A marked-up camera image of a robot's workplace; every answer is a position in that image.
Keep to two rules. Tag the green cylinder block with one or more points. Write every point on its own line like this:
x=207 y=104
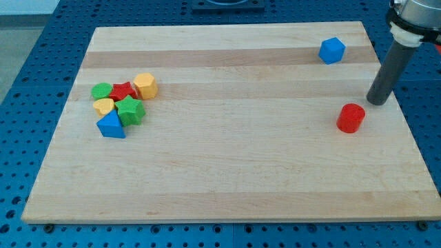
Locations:
x=101 y=91

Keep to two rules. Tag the blue cube block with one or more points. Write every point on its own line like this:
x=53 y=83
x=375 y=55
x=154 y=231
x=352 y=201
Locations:
x=332 y=50

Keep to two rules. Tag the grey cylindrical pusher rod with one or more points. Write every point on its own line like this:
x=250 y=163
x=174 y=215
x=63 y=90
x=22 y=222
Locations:
x=389 y=72

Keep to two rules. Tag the red cylinder block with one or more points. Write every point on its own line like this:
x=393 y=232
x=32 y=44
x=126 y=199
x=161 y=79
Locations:
x=350 y=118

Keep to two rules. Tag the red star block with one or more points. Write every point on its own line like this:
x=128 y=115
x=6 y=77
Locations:
x=121 y=90

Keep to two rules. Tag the wooden board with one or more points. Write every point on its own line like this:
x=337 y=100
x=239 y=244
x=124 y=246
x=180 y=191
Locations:
x=242 y=130

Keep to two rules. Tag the yellow hexagon block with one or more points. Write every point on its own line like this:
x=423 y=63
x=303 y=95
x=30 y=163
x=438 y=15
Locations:
x=145 y=84

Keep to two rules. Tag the green star block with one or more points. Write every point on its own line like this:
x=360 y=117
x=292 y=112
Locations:
x=130 y=111

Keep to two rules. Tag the yellow heart block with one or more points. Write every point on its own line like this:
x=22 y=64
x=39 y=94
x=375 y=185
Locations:
x=103 y=107

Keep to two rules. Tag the blue triangle block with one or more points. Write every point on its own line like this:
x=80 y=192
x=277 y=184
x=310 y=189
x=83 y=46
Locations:
x=110 y=126

